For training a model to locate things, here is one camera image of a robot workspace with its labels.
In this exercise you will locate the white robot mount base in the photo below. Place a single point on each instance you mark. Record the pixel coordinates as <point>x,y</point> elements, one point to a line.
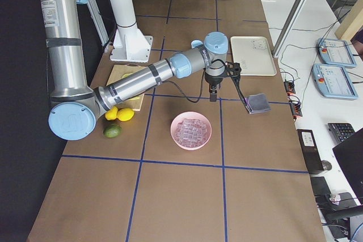
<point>130,44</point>

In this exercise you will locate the cream bear serving tray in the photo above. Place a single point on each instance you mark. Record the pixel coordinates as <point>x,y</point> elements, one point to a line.
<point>254,55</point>

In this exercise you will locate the green avocado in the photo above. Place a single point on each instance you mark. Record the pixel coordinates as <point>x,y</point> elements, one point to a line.
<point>112,130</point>

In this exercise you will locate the yellow lemon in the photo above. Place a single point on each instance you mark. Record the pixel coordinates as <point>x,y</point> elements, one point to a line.
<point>125,114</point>
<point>111,114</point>

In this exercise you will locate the pink bowl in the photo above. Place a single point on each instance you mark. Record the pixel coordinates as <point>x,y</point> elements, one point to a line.
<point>189,115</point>

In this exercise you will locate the lower blue teach pendant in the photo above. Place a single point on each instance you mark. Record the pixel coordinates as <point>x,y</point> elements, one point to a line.
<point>333,81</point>

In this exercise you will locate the blue teach pendant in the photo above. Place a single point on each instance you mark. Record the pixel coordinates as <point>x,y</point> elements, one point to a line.
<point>335,52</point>
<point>333,81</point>

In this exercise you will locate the aluminium frame post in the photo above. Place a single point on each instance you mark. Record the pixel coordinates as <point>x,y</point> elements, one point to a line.
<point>290,21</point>

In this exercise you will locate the clear ice cubes pile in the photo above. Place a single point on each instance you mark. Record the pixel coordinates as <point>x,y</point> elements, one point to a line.
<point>191,133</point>

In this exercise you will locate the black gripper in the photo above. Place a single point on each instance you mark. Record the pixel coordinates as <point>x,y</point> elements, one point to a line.
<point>212,80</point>

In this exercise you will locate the black power strip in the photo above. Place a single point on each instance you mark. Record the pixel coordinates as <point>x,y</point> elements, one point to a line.
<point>294,101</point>

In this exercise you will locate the black keyboard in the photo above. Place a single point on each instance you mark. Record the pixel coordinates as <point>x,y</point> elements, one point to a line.
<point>341,131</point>

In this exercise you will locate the black box with label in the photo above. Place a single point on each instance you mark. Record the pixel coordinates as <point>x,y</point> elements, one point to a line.
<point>310,151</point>

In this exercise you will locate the computer monitor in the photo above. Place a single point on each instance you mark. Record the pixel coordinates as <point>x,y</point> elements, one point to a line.
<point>350,159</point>

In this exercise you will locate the wooden cutting board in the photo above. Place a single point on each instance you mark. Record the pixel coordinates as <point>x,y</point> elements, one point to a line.
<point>123,72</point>

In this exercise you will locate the upper blue teach pendant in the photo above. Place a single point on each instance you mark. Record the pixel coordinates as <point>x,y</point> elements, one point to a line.
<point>335,52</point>

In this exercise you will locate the folded grey purple cloth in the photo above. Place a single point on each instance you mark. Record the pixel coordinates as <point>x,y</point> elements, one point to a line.
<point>257,104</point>

